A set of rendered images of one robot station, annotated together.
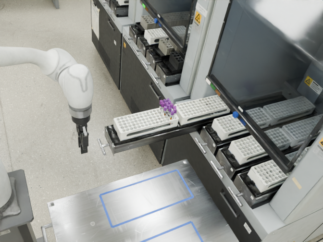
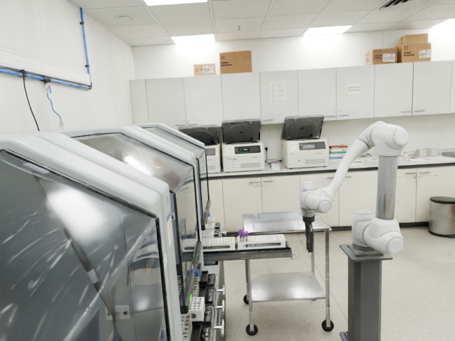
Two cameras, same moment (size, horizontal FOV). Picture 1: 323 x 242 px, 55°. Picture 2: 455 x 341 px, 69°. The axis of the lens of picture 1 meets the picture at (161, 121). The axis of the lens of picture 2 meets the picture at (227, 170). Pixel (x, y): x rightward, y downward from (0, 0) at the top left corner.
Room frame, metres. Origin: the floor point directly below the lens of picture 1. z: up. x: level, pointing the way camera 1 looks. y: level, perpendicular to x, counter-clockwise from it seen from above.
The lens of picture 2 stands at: (2.79, 1.02, 1.64)
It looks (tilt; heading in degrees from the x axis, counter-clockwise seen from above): 9 degrees down; 214
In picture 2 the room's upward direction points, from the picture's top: 3 degrees counter-clockwise
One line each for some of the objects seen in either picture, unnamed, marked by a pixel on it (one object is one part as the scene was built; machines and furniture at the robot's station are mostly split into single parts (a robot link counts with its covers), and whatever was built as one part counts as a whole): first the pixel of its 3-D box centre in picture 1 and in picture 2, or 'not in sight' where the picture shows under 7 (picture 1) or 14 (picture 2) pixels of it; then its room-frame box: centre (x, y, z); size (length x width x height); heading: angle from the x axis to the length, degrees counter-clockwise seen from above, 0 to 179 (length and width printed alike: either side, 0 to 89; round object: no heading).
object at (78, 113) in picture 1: (80, 106); (308, 210); (0.86, 0.32, 1.03); 0.09 x 0.09 x 0.06
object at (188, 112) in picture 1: (202, 109); (211, 245); (1.20, -0.20, 0.83); 0.30 x 0.10 x 0.06; 123
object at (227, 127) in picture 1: (241, 123); (191, 237); (1.15, -0.40, 0.83); 0.30 x 0.10 x 0.06; 123
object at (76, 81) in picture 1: (77, 83); (309, 194); (0.87, 0.33, 1.13); 0.13 x 0.11 x 0.16; 42
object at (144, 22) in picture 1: (144, 23); (187, 329); (1.95, 0.23, 0.85); 0.12 x 0.02 x 0.06; 33
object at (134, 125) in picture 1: (146, 123); (261, 243); (1.03, 0.07, 0.83); 0.30 x 0.10 x 0.06; 123
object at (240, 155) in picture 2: not in sight; (242, 143); (-1.16, -1.34, 1.24); 0.62 x 0.56 x 0.69; 33
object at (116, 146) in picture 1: (169, 124); (240, 252); (1.10, -0.05, 0.78); 0.73 x 0.14 x 0.09; 123
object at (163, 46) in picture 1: (164, 47); (196, 288); (1.69, 0.07, 0.85); 0.12 x 0.02 x 0.06; 34
